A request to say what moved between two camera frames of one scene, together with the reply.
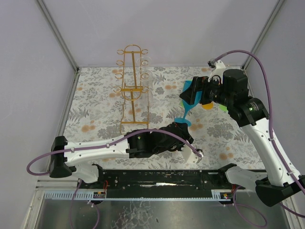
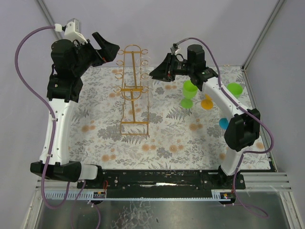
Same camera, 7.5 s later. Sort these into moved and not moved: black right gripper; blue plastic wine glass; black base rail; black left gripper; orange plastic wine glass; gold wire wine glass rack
Moved: black right gripper; black left gripper; blue plastic wine glass
Not moved: orange plastic wine glass; gold wire wine glass rack; black base rail
